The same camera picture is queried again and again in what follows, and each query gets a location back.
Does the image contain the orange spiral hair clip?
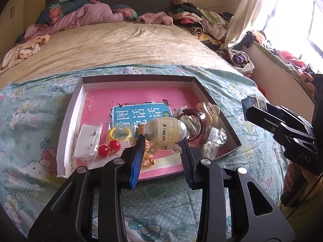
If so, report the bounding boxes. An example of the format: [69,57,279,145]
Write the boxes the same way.
[138,124,155,167]

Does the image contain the small jewelry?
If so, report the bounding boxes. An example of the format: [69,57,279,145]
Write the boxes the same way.
[180,115,201,139]

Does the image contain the red ball earrings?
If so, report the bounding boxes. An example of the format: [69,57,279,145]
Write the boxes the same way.
[98,139,121,158]

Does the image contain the pearl bead hair claw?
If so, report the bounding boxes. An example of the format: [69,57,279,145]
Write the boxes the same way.
[144,117,187,155]

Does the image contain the brown leather wrist watch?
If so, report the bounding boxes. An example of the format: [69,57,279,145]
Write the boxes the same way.
[174,108,208,142]

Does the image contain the yellow hoop earrings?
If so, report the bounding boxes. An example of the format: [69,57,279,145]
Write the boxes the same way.
[107,126,132,142]

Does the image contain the white earring card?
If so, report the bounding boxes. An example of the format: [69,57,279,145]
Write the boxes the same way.
[73,124,102,160]

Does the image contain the person's right hand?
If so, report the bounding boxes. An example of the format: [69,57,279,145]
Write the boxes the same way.
[283,162,319,199]

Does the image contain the silver hair clips in bag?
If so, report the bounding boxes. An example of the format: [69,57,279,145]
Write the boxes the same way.
[252,95,268,112]

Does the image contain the window ledge with clothes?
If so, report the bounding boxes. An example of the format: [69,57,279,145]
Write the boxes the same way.
[238,29,323,104]

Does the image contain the dark cardboard box tray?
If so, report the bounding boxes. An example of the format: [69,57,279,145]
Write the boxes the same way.
[56,75,241,180]

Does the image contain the green fleece sleeve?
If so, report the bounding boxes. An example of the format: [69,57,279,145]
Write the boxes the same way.
[280,189,322,241]

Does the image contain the basket of clothes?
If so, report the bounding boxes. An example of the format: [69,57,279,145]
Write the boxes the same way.
[217,48,255,78]

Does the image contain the cream curtain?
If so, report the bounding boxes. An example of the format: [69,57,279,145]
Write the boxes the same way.
[220,0,269,49]

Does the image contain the Hello Kitty teal blanket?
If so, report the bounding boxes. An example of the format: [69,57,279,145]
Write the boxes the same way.
[1,65,287,241]

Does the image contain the pile of clothes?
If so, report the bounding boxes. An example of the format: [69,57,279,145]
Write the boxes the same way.
[168,0,233,46]

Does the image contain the beige bed cover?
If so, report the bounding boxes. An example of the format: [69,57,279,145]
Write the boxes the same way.
[1,22,236,88]

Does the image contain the pink fuzzy garment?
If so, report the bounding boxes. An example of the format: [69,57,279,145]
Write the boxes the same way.
[135,11,173,26]

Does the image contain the pink crumpled quilt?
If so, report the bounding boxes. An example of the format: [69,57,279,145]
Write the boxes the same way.
[23,2,125,42]

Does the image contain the peach clothing on bed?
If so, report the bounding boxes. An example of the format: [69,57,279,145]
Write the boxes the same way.
[1,34,50,74]

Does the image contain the floral dark pillow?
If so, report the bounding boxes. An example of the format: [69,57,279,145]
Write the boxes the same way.
[36,0,97,26]

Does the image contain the cream wardrobe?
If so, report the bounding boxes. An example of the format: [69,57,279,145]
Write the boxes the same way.
[0,0,24,61]

